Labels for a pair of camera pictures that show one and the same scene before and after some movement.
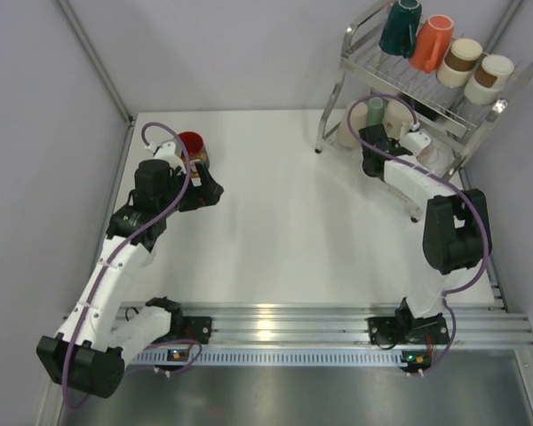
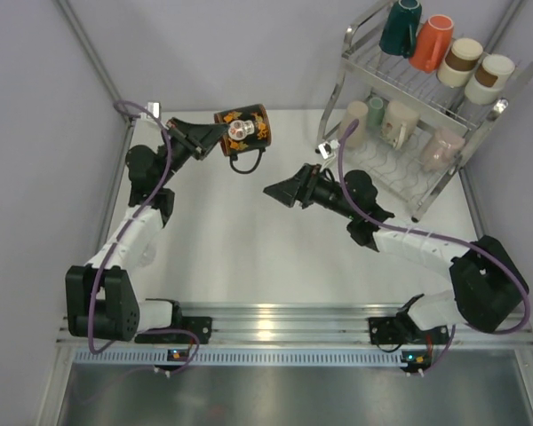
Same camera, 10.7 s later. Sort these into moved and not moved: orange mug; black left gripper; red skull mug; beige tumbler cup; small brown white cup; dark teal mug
Moved: red skull mug; black left gripper
Not moved: small brown white cup; beige tumbler cup; orange mug; dark teal mug
